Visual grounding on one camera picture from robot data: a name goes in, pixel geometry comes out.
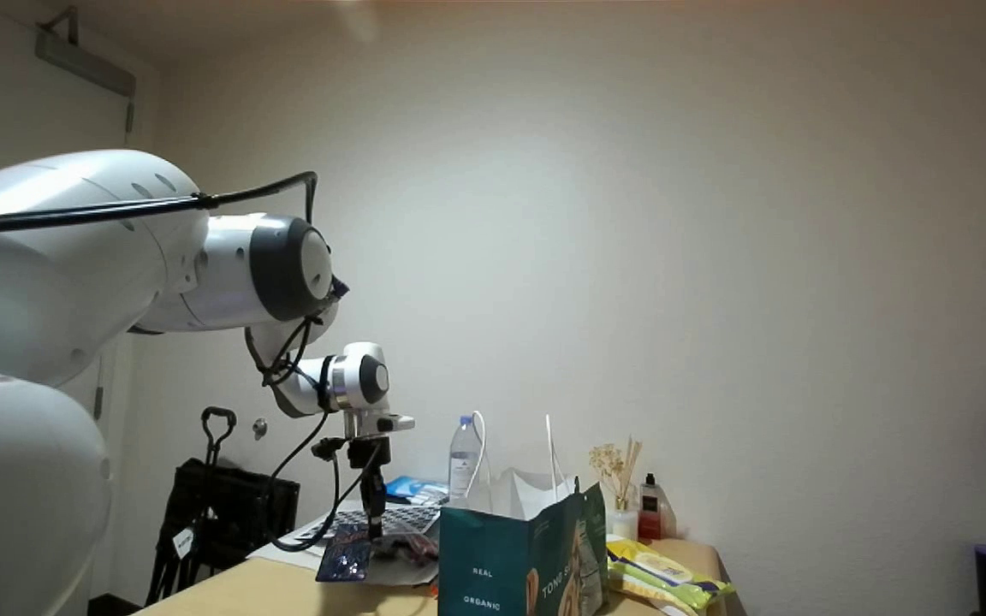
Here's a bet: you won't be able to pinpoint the black and white keyboard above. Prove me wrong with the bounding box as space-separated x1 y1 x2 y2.
332 500 446 548

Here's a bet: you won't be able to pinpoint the red sauce bottle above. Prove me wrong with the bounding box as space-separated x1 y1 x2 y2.
633 471 668 545

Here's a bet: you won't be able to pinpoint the yellow green snack packets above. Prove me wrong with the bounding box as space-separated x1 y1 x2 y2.
602 538 738 616

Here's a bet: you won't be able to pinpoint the clear plastic water bottle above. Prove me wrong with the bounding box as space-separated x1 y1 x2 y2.
446 410 487 511

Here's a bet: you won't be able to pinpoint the grey door closer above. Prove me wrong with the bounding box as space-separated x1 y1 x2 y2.
35 10 140 99

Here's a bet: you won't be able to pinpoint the reed diffuser with sticks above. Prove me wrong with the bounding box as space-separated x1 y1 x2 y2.
589 438 647 539

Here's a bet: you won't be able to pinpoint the black trolley bag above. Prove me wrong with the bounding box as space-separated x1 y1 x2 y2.
143 403 301 606

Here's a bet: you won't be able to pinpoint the clear plastic bag with items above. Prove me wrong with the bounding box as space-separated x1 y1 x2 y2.
367 535 441 592

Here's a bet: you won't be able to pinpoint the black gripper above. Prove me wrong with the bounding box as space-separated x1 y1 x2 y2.
342 434 393 548

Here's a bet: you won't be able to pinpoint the green paper gift bag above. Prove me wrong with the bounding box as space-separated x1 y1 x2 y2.
435 408 613 616

